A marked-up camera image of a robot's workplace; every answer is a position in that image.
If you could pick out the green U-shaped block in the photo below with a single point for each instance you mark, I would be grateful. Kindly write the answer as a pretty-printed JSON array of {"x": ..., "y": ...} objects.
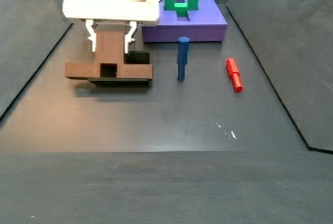
[{"x": 182, "y": 6}]

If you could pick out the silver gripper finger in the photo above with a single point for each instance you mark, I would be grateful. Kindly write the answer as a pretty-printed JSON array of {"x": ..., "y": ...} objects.
[
  {"x": 128, "y": 34},
  {"x": 90, "y": 24}
]

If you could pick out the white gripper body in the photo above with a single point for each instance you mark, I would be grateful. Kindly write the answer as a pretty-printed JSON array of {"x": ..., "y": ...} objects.
[{"x": 143, "y": 11}]

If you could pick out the blue peg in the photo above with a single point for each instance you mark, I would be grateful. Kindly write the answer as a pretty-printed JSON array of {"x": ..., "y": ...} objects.
[{"x": 183, "y": 41}]

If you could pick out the purple base block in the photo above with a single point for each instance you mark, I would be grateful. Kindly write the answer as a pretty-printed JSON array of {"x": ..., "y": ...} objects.
[{"x": 203, "y": 25}]

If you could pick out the brown T-shaped block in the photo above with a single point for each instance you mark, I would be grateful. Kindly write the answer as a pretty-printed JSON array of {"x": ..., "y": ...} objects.
[{"x": 110, "y": 48}]

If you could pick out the red peg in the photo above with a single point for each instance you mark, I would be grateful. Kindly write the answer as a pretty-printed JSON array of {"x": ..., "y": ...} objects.
[{"x": 234, "y": 75}]

